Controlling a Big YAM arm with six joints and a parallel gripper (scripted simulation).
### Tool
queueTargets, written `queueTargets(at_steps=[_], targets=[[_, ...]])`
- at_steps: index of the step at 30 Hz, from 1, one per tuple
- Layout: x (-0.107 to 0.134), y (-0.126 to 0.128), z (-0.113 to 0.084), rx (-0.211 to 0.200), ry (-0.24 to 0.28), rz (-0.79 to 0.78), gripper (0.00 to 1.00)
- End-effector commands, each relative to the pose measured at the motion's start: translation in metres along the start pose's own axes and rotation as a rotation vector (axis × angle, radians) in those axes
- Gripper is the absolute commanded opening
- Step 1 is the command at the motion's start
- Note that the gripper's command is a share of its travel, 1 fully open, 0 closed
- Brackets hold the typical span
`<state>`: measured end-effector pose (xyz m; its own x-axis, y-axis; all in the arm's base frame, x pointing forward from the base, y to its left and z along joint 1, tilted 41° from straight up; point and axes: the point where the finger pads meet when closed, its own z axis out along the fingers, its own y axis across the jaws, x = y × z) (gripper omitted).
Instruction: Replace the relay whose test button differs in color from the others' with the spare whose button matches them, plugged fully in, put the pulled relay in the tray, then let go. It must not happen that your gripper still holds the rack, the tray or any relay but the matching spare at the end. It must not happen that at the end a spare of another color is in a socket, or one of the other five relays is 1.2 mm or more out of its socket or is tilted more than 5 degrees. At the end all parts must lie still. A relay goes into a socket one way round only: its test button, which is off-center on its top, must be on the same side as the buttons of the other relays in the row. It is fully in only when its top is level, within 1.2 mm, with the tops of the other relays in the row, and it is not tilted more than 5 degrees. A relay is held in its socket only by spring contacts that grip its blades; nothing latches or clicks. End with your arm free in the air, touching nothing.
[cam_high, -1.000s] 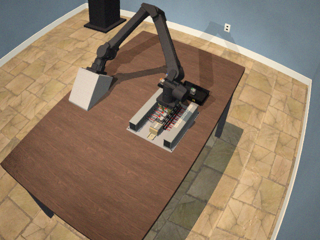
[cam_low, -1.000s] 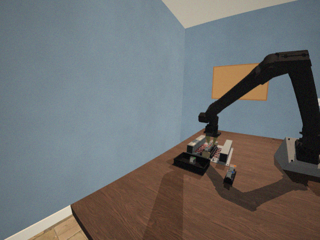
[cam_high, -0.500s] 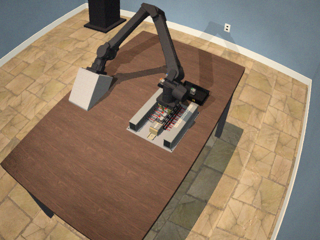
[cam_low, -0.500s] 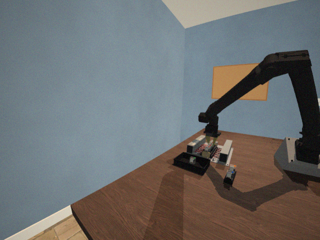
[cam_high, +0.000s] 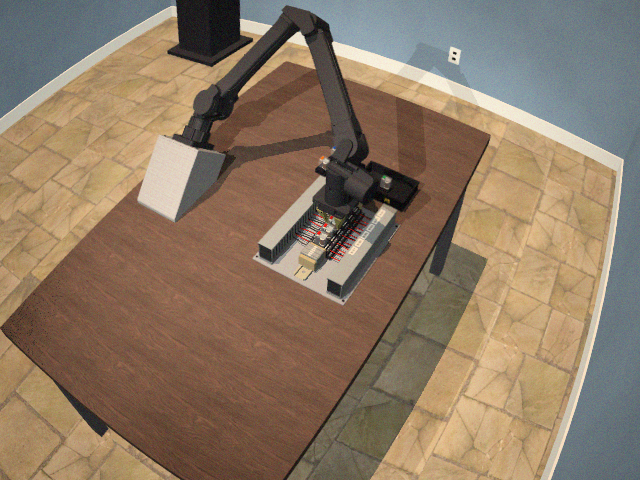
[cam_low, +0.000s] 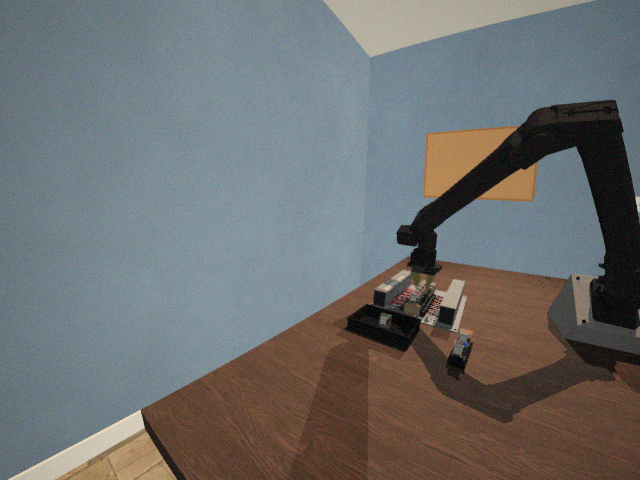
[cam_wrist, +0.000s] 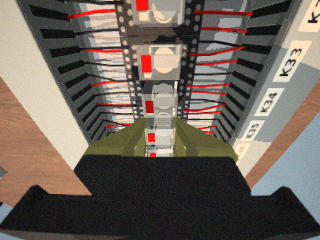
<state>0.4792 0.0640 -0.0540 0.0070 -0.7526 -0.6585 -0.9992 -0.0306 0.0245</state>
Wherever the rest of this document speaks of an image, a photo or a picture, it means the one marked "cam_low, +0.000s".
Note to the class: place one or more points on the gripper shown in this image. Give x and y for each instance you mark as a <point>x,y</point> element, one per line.
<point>416,276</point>

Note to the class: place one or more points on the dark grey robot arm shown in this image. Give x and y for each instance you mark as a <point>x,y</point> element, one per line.
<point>596,130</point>

